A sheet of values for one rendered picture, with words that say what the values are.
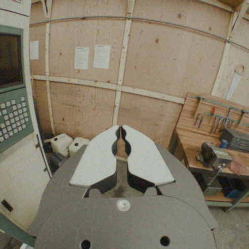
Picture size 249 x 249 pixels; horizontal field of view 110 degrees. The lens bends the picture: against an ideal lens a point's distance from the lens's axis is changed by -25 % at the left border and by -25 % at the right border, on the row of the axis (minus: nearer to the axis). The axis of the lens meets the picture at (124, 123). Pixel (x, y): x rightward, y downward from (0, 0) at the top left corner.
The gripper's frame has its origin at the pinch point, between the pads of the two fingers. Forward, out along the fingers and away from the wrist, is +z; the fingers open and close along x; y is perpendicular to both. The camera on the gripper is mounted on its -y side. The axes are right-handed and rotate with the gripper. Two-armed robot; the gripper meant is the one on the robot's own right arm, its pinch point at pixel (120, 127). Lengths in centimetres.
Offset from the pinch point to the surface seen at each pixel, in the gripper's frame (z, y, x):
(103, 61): 152, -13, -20
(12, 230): -5, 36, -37
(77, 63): 162, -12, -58
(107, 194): 73, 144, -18
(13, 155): 39, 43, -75
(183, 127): 115, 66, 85
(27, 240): -6, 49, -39
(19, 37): 54, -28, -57
